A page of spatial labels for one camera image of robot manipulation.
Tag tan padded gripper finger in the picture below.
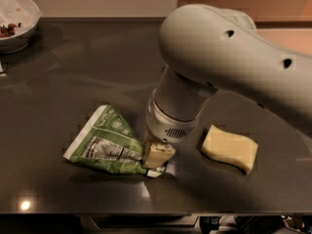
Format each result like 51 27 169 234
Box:
142 140 176 169

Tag yellow sponge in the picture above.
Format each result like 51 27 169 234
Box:
201 125 258 175

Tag green jalapeno chip bag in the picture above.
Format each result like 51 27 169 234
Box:
63 104 166 177

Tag white bowl with food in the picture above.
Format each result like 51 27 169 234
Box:
0 0 42 54

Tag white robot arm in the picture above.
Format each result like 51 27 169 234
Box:
146 4 312 143

